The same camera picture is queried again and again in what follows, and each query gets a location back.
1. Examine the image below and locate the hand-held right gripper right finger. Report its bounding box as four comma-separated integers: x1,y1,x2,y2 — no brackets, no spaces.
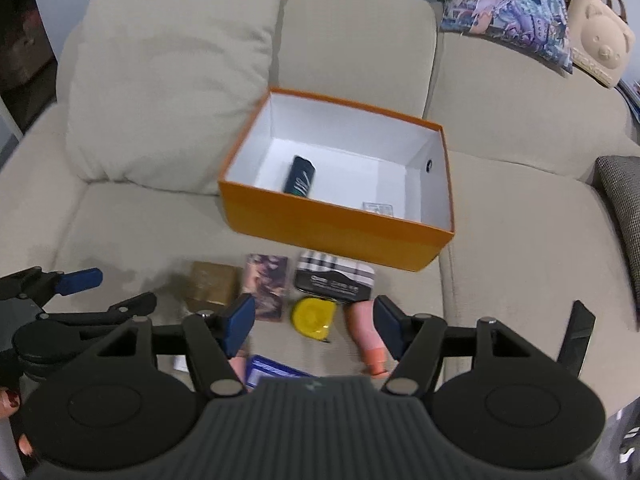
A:
372,295,556,396

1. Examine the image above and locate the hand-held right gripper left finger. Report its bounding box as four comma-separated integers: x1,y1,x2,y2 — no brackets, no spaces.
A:
90,294,257,401

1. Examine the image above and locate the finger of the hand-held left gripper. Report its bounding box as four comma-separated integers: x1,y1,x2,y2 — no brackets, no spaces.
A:
37,291,158,333
0,267,103,306

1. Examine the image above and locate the pink bottle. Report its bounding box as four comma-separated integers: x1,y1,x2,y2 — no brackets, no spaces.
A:
345,300,396,376

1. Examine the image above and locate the pink box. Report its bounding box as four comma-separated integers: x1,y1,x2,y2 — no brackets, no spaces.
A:
229,357,248,392

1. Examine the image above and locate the brown gold box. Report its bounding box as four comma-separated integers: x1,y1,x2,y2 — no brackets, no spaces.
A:
172,261,240,317

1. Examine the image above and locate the art printed card box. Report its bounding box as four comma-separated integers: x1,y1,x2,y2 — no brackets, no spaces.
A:
241,254,289,321

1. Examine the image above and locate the blue packet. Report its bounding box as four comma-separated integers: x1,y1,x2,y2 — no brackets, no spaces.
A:
245,355,321,393

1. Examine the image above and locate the orange cardboard box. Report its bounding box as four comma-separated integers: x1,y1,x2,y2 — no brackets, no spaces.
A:
217,86,456,272

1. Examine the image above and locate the person's left hand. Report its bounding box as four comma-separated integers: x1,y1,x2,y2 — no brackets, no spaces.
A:
0,387,35,458

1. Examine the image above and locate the yellow tape measure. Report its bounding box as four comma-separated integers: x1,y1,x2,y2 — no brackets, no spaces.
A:
291,296,335,343

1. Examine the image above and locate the plaid tin case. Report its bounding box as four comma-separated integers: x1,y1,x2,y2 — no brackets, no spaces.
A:
294,250,377,306

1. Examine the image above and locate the black flat object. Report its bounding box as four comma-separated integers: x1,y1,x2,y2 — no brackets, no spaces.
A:
556,300,597,378

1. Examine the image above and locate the beige sofa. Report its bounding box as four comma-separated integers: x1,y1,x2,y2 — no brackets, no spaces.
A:
0,0,640,480

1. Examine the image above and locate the beige sofa cushion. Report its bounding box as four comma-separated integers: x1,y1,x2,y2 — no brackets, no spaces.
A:
65,0,287,196

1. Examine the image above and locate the grey woven cushion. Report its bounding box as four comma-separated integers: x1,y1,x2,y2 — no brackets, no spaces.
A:
595,155,640,306

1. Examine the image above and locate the printed throw pillow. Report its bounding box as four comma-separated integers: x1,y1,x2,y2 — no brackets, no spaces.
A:
440,0,575,75

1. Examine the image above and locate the beige bear bag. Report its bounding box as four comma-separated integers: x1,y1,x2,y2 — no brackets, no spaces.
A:
560,0,637,90

